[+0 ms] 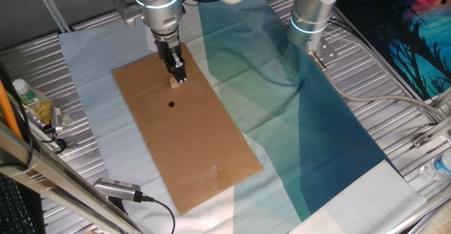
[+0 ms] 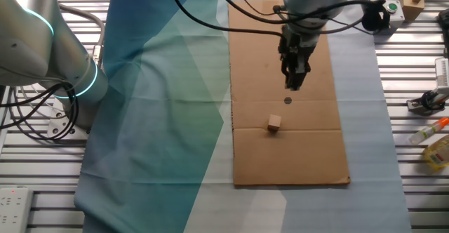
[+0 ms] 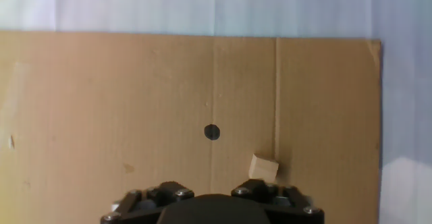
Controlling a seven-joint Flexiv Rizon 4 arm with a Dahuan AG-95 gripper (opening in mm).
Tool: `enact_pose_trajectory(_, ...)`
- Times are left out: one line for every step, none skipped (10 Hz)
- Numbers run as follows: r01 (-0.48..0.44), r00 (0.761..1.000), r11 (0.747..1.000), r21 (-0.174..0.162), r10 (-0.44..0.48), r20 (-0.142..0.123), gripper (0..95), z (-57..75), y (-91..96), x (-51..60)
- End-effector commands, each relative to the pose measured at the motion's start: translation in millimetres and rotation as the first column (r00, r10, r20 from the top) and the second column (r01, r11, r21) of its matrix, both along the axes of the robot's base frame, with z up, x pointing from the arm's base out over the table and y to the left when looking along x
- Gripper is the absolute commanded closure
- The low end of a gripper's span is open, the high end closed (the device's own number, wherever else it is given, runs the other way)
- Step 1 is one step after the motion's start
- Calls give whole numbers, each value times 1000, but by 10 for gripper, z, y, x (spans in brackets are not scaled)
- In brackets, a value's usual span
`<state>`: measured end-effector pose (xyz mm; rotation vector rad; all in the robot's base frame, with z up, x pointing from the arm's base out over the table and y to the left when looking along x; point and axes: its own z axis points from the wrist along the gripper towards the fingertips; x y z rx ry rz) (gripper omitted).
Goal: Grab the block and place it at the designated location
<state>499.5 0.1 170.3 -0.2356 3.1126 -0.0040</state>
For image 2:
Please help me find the brown cardboard sheet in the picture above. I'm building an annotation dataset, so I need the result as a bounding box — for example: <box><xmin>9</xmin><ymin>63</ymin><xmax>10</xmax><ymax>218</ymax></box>
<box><xmin>227</xmin><ymin>0</ymin><xmax>351</xmax><ymax>187</ymax></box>

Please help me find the grey box with green button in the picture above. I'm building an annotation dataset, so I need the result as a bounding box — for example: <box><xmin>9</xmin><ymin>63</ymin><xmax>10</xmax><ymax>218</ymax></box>
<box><xmin>372</xmin><ymin>0</ymin><xmax>406</xmax><ymax>36</ymax></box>

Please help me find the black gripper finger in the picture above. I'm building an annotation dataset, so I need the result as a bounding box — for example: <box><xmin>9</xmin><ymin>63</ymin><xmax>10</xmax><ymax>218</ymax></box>
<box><xmin>293</xmin><ymin>72</ymin><xmax>305</xmax><ymax>91</ymax></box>
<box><xmin>284</xmin><ymin>70</ymin><xmax>295</xmax><ymax>91</ymax></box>

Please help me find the grey base hose cable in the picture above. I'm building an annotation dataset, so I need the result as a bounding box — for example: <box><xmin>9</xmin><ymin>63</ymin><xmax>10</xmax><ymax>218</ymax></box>
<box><xmin>58</xmin><ymin>4</ymin><xmax>106</xmax><ymax>67</ymax></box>

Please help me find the white power strip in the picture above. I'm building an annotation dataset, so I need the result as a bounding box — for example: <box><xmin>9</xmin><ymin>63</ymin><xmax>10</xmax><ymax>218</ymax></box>
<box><xmin>0</xmin><ymin>186</ymin><xmax>34</xmax><ymax>233</ymax></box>

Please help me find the black metal camera clamp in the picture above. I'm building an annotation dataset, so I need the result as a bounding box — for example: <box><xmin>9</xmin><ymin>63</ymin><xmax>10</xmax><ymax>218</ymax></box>
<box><xmin>406</xmin><ymin>87</ymin><xmax>449</xmax><ymax>117</ymax></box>

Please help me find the black cable connector plug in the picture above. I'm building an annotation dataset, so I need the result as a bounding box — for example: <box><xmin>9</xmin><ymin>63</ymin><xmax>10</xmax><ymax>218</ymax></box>
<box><xmin>361</xmin><ymin>0</ymin><xmax>391</xmax><ymax>32</ymax></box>

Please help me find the yellow oil bottle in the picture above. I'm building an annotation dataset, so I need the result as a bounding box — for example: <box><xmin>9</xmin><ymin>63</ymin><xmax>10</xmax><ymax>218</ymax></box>
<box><xmin>422</xmin><ymin>134</ymin><xmax>449</xmax><ymax>172</ymax></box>

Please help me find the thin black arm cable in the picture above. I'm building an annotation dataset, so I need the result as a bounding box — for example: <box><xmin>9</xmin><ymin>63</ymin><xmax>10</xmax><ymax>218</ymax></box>
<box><xmin>206</xmin><ymin>0</ymin><xmax>387</xmax><ymax>26</ymax></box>

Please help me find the blue green patterned cloth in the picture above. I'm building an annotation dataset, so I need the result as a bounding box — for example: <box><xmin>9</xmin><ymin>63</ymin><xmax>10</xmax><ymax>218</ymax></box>
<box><xmin>73</xmin><ymin>0</ymin><xmax>413</xmax><ymax>233</ymax></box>

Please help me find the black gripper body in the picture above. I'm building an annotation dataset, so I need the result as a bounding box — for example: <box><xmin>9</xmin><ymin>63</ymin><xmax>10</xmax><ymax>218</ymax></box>
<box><xmin>279</xmin><ymin>25</ymin><xmax>319</xmax><ymax>76</ymax></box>

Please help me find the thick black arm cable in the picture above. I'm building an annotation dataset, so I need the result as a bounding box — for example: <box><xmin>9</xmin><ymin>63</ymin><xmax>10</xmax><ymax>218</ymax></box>
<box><xmin>166</xmin><ymin>0</ymin><xmax>286</xmax><ymax>38</ymax></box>

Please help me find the small wooden cube block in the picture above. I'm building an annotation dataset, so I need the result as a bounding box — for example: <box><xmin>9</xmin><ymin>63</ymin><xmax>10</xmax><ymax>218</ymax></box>
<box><xmin>267</xmin><ymin>114</ymin><xmax>282</xmax><ymax>133</ymax></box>

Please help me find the tan wooden box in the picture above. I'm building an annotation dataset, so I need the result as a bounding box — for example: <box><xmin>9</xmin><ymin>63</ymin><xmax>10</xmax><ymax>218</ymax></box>
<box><xmin>396</xmin><ymin>0</ymin><xmax>426</xmax><ymax>22</ymax></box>

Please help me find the black base cable bundle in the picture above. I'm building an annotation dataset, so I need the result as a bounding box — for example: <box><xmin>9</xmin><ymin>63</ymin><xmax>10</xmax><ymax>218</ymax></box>
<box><xmin>0</xmin><ymin>81</ymin><xmax>79</xmax><ymax>142</ymax></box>

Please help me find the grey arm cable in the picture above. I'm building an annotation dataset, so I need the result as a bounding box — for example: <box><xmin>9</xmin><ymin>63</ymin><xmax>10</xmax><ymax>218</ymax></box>
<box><xmin>324</xmin><ymin>0</ymin><xmax>391</xmax><ymax>36</ymax></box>

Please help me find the clear tube with orange cap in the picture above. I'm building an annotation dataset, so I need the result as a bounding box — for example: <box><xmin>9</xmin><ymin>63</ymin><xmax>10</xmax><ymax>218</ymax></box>
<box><xmin>408</xmin><ymin>116</ymin><xmax>449</xmax><ymax>145</ymax></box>

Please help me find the black device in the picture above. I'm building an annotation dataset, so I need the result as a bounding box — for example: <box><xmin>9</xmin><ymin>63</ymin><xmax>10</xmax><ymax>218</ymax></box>
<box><xmin>437</xmin><ymin>8</ymin><xmax>449</xmax><ymax>59</ymax></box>

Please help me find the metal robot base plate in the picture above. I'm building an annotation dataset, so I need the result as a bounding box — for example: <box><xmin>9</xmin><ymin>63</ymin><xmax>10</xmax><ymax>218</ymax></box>
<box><xmin>46</xmin><ymin>98</ymin><xmax>89</xmax><ymax>141</ymax></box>

